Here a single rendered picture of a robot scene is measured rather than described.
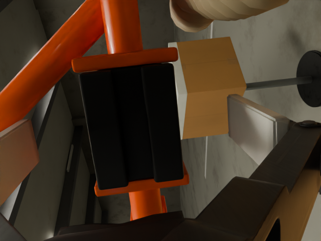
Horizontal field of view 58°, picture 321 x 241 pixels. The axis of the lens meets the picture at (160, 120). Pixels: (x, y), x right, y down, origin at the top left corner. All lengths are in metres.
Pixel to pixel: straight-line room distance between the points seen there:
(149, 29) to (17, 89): 9.42
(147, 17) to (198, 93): 7.90
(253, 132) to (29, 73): 0.14
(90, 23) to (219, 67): 1.62
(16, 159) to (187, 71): 1.61
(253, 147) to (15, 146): 0.13
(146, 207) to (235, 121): 0.08
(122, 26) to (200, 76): 1.57
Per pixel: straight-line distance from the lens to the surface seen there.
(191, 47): 1.88
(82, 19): 0.20
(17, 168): 0.18
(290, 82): 2.23
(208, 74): 1.75
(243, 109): 0.17
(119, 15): 0.17
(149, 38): 9.72
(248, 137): 0.17
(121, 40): 0.17
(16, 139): 0.18
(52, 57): 0.20
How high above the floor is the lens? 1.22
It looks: 3 degrees down
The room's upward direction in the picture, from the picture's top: 97 degrees counter-clockwise
